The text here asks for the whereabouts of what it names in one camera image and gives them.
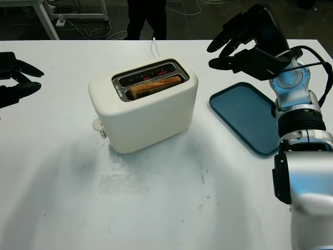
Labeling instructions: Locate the browned toast slice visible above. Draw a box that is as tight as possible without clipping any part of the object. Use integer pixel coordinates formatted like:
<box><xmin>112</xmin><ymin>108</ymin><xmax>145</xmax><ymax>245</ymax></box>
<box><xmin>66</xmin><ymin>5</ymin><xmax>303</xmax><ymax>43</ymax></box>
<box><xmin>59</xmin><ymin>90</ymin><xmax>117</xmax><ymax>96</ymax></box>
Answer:
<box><xmin>129</xmin><ymin>75</ymin><xmax>182</xmax><ymax>101</ymax></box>

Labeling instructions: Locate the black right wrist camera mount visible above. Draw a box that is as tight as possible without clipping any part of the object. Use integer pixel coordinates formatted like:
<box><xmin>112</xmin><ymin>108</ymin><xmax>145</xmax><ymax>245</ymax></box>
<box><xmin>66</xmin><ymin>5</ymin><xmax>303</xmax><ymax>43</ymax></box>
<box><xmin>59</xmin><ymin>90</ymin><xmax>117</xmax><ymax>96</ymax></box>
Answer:
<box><xmin>233</xmin><ymin>46</ymin><xmax>291</xmax><ymax>81</ymax></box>

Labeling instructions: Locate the person in dark trousers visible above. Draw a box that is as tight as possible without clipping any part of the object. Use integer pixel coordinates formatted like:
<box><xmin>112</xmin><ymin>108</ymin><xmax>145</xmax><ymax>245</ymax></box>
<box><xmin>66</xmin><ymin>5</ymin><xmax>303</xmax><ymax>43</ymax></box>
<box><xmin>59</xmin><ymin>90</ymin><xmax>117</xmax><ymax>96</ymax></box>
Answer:
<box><xmin>126</xmin><ymin>0</ymin><xmax>168</xmax><ymax>41</ymax></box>

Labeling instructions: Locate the white toaster lever knob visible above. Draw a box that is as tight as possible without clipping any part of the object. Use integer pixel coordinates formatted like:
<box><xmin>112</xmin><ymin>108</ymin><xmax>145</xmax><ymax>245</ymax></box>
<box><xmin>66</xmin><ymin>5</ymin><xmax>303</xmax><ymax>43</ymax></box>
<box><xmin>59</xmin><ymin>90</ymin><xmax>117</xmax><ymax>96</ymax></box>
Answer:
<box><xmin>91</xmin><ymin>118</ymin><xmax>104</xmax><ymax>132</ymax></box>

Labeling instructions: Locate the white metal table frame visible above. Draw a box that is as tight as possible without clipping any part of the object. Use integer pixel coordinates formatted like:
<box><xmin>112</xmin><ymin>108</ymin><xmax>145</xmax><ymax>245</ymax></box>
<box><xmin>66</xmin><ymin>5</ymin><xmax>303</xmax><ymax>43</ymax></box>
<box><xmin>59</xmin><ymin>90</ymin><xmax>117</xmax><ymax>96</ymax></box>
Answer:
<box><xmin>31</xmin><ymin>0</ymin><xmax>110</xmax><ymax>41</ymax></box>

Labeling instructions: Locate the long white floor cable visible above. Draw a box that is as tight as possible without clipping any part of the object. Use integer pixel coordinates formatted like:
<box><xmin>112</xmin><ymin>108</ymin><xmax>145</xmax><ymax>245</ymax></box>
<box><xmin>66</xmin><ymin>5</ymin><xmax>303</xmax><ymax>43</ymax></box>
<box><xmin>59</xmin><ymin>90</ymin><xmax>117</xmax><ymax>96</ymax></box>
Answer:
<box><xmin>65</xmin><ymin>0</ymin><xmax>131</xmax><ymax>40</ymax></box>

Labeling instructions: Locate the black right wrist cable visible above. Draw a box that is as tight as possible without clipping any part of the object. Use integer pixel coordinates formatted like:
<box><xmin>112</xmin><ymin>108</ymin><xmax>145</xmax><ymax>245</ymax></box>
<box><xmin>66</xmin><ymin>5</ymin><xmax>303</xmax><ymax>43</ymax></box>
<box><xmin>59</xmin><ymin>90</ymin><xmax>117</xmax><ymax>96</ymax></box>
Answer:
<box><xmin>280</xmin><ymin>45</ymin><xmax>333</xmax><ymax>110</ymax></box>

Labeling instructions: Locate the cream white two-slot toaster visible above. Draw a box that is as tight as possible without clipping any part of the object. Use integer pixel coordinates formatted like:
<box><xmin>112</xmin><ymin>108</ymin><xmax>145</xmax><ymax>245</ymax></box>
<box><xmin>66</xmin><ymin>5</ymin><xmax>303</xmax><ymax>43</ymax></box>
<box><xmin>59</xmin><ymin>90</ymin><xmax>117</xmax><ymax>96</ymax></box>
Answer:
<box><xmin>87</xmin><ymin>55</ymin><xmax>199</xmax><ymax>155</ymax></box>

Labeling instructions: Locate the looped white floor cable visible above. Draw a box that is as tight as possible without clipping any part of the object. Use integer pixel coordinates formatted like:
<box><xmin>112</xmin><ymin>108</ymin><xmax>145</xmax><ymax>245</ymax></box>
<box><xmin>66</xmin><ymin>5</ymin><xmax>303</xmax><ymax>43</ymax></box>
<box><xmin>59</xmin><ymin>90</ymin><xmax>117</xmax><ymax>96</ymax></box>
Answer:
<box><xmin>165</xmin><ymin>0</ymin><xmax>225</xmax><ymax>16</ymax></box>

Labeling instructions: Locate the white toaster power cord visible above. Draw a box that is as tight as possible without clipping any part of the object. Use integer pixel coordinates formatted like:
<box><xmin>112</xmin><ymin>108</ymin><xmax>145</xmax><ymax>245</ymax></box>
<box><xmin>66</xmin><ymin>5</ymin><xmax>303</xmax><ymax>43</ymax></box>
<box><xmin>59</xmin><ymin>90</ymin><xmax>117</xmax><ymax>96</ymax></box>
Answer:
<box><xmin>150</xmin><ymin>37</ymin><xmax>161</xmax><ymax>58</ymax></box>

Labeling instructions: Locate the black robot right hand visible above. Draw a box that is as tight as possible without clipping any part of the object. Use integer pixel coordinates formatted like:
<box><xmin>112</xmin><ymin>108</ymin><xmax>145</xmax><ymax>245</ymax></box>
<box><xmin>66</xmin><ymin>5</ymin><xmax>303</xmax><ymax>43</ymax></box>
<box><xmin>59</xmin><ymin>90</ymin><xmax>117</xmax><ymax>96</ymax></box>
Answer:
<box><xmin>207</xmin><ymin>4</ymin><xmax>291</xmax><ymax>71</ymax></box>

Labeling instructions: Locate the teal blue plastic tray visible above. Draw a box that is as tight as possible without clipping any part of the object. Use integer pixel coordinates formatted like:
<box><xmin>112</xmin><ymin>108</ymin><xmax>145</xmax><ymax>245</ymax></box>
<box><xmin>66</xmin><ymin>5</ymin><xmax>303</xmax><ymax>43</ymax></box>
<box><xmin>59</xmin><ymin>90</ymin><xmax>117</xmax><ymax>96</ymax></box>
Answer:
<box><xmin>209</xmin><ymin>82</ymin><xmax>282</xmax><ymax>159</ymax></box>

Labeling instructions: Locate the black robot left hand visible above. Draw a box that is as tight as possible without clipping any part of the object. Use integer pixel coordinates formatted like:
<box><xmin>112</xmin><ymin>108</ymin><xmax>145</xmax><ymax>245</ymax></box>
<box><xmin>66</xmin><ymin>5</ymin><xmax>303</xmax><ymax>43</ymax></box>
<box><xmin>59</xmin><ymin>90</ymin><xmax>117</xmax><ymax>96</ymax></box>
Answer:
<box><xmin>0</xmin><ymin>51</ymin><xmax>45</xmax><ymax>109</ymax></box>

